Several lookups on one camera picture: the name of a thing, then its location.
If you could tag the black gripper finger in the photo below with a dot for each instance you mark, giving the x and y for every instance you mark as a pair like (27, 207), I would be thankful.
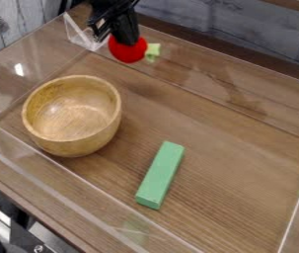
(124, 26)

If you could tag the green rectangular block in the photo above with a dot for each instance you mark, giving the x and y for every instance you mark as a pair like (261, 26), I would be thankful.
(155, 184)

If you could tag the light wooden bowl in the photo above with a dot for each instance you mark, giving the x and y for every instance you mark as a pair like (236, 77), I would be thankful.
(72, 115)

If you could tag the black table frame bracket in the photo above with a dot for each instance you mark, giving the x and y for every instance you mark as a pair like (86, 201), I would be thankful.
(25, 240)

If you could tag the red plush fruit green stem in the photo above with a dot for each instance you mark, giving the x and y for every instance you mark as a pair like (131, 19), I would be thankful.
(132, 53)

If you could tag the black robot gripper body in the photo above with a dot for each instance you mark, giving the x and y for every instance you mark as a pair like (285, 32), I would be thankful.
(99, 18)

